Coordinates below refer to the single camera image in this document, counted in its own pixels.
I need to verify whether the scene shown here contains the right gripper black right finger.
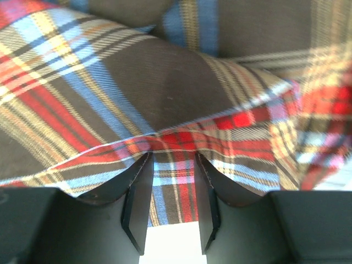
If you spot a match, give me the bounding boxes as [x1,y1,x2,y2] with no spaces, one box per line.
[194,153,351,263]

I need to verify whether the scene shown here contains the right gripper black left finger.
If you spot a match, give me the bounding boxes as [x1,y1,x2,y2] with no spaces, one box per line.
[1,153,153,263]

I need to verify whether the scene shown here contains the plaid flannel long sleeve shirt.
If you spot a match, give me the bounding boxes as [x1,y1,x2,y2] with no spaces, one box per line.
[1,1,351,226]

